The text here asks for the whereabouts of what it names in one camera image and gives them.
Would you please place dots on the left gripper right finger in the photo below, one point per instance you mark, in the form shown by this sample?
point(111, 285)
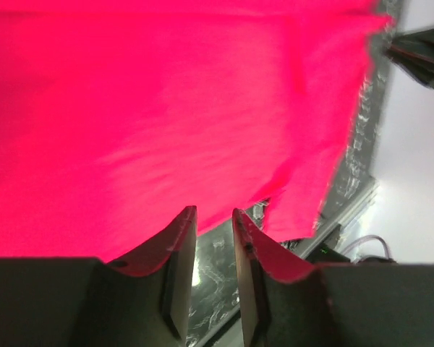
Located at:
point(283, 298)

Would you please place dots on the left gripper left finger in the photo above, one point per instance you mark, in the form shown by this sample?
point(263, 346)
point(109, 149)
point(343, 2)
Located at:
point(143, 297)

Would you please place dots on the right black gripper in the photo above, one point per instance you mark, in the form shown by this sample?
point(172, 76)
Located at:
point(414, 53)

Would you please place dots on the magenta pink t shirt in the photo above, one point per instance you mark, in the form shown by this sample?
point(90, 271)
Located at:
point(114, 115)

